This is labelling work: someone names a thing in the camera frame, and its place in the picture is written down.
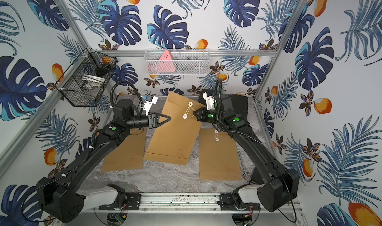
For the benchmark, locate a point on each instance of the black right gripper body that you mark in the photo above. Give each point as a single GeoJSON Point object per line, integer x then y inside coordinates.
{"type": "Point", "coordinates": [209, 116]}

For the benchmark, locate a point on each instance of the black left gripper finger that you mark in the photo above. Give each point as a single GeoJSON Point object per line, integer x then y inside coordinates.
{"type": "Point", "coordinates": [159, 122]}
{"type": "Point", "coordinates": [162, 117]}

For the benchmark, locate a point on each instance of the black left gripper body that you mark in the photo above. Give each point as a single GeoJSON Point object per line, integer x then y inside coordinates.
{"type": "Point", "coordinates": [152, 120]}

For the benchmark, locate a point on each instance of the brown kraft file bag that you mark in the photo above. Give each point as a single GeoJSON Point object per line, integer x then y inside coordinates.
{"type": "Point", "coordinates": [173, 142]}
{"type": "Point", "coordinates": [129, 155]}
{"type": "Point", "coordinates": [218, 157]}

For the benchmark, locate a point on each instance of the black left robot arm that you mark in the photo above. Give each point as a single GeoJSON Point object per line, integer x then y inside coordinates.
{"type": "Point", "coordinates": [60, 196]}

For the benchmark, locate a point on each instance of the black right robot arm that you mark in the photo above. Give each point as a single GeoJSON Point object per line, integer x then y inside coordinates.
{"type": "Point", "coordinates": [278, 185]}

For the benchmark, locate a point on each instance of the black plastic tool case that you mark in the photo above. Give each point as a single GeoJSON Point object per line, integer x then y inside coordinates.
{"type": "Point", "coordinates": [231, 110]}

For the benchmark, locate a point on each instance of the pink triangle item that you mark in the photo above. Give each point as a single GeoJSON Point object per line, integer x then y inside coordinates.
{"type": "Point", "coordinates": [165, 64]}

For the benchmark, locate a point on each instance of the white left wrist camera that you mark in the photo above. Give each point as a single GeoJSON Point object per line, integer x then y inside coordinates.
{"type": "Point", "coordinates": [149, 101]}

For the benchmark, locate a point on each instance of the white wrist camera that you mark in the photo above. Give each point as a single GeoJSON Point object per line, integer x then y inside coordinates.
{"type": "Point", "coordinates": [149, 101]}
{"type": "Point", "coordinates": [210, 101]}

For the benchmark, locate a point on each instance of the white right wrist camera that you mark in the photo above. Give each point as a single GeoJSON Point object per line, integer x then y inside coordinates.
{"type": "Point", "coordinates": [210, 101]}

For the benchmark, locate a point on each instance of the black wire basket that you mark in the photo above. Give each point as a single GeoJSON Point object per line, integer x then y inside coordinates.
{"type": "Point", "coordinates": [89, 76]}

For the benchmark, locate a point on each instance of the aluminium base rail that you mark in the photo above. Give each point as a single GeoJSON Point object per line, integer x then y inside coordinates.
{"type": "Point", "coordinates": [182, 202]}

